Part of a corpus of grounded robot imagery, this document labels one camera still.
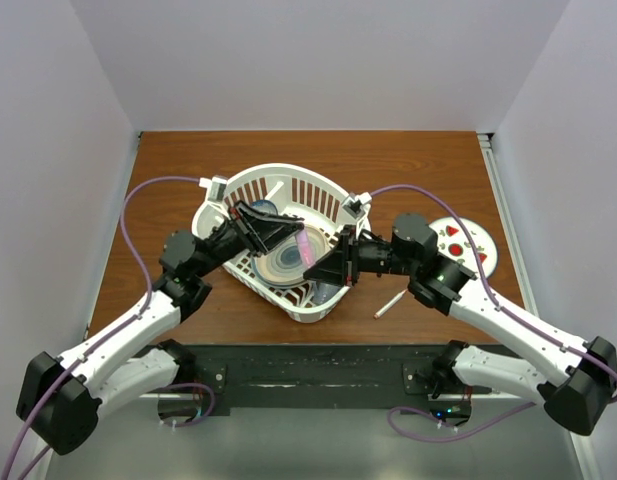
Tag white red tipped pen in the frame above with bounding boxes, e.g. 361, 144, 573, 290
373, 290, 406, 319

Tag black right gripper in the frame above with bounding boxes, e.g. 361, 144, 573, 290
305, 222, 417, 285

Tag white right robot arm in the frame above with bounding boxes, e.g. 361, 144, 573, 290
304, 213, 617, 436

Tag beige blue ringed plate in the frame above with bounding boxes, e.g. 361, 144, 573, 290
251, 225, 331, 288

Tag blue glass cup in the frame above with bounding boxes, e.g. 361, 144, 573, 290
312, 281, 349, 306

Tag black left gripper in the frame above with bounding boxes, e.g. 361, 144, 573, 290
194, 201, 304, 279

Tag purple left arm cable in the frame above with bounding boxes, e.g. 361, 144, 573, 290
0, 175, 217, 480

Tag white plastic dish basket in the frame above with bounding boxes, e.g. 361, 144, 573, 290
191, 162, 373, 324

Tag pink highlighter pen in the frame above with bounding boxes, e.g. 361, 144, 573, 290
297, 243, 316, 268

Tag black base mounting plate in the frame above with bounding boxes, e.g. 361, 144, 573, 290
137, 344, 494, 419

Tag purple highlighter cap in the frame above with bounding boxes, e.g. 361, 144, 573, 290
296, 229, 310, 248

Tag watermelon pattern plate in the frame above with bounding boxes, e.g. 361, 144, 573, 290
429, 217, 499, 278

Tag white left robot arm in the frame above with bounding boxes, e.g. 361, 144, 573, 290
16, 202, 304, 455

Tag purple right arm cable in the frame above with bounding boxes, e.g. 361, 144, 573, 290
367, 184, 617, 444

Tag aluminium frame rail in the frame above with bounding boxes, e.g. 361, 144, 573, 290
477, 132, 602, 480

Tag blue patterned small bowl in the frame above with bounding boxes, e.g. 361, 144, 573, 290
251, 199, 278, 215

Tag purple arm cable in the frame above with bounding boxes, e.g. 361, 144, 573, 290
367, 184, 617, 444
0, 175, 217, 480

